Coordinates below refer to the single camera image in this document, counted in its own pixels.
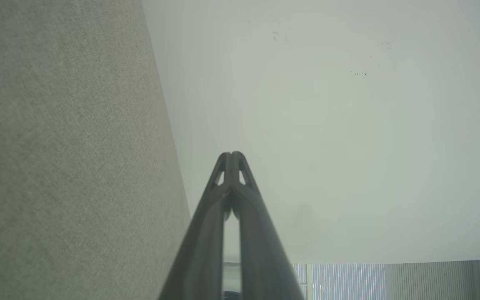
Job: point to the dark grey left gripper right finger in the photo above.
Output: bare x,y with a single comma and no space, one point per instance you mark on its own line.
261,250

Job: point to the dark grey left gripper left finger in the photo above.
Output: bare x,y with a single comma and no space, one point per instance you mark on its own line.
200,250

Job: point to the white vertical window blinds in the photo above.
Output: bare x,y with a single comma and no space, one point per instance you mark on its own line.
348,283

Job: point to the grey fabric sofa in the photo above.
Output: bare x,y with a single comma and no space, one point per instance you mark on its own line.
65,158

